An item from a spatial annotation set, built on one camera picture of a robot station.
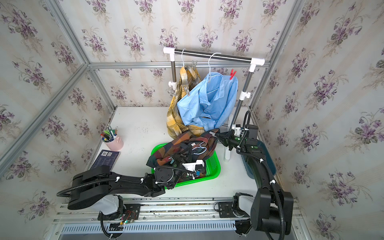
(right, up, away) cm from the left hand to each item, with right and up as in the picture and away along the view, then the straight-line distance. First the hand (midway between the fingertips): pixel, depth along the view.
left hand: (188, 145), depth 71 cm
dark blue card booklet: (-52, -11, +20) cm, 56 cm away
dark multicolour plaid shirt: (+1, -2, -2) cm, 3 cm away
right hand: (+16, +4, +8) cm, 18 cm away
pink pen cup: (-48, +1, +18) cm, 52 cm away
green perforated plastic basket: (+14, -15, +11) cm, 23 cm away
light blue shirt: (+12, +21, +8) cm, 25 cm away
